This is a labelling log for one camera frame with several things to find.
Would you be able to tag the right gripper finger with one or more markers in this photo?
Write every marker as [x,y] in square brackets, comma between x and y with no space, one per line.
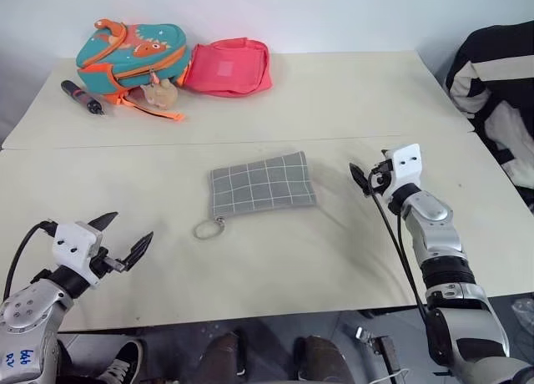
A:
[361,178]
[386,156]

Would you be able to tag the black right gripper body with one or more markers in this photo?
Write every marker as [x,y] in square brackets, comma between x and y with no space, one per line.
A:
[379,181]

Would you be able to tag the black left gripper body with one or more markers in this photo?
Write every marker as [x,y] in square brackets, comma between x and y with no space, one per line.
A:
[100,264]

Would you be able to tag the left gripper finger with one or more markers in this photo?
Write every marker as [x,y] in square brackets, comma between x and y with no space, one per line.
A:
[137,252]
[104,221]

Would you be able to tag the grey checked pouch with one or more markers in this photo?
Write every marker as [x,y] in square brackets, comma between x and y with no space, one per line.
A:
[263,183]

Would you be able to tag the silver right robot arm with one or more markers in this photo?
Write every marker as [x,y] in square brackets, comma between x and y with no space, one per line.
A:
[434,217]

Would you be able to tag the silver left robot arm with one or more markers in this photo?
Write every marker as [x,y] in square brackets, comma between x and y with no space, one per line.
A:
[25,313]

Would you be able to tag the black sneaker white laces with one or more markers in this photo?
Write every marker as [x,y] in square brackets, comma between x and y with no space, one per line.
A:
[121,363]

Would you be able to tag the black and white jacket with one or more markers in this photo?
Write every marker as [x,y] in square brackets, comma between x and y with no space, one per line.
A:
[480,71]

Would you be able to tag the black red pen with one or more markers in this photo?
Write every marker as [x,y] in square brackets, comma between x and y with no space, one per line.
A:
[79,94]

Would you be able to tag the dark brown rounded shape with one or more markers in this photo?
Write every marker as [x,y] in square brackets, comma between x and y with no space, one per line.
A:
[223,359]
[321,363]

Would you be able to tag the beige plush toy pendant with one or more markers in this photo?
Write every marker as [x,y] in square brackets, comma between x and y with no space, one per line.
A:
[160,94]

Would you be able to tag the teal orange dinosaur backpack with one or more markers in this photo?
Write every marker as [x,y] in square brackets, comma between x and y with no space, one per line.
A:
[125,54]

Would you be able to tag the pink fabric pouch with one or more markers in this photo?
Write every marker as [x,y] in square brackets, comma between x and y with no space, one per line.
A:
[225,71]

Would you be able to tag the clear plastic bag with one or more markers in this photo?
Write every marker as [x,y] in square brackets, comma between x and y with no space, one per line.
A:
[523,313]

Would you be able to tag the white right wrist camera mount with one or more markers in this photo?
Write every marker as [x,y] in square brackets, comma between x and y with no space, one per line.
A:
[406,167]

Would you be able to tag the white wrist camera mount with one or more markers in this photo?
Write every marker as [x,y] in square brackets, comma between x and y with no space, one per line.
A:
[71,244]
[406,167]

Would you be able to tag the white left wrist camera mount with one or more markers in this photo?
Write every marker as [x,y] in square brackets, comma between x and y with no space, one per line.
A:
[71,244]

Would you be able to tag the dark metal bracket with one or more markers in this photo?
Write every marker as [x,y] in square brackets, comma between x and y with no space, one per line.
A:
[388,355]

